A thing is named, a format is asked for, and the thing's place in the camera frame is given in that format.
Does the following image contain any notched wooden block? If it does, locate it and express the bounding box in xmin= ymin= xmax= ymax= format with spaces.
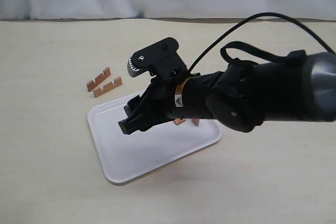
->
xmin=191 ymin=119 xmax=200 ymax=127
xmin=173 ymin=119 xmax=186 ymax=125
xmin=86 ymin=67 xmax=111 ymax=92
xmin=93 ymin=77 xmax=123 ymax=98

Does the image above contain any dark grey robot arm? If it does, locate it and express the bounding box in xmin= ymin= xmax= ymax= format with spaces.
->
xmin=119 ymin=51 xmax=335 ymax=135

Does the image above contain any white plastic tray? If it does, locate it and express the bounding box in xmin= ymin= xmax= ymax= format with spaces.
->
xmin=87 ymin=94 xmax=223 ymax=184

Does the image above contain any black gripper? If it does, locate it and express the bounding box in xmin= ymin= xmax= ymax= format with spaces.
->
xmin=118 ymin=61 xmax=264 ymax=135

